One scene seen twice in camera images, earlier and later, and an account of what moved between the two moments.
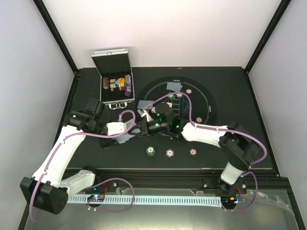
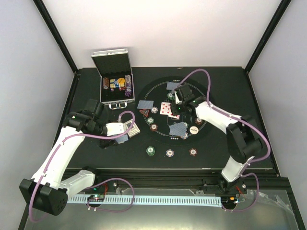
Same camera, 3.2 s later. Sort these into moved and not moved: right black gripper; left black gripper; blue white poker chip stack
Moved: right black gripper
Not moved: blue white poker chip stack; left black gripper
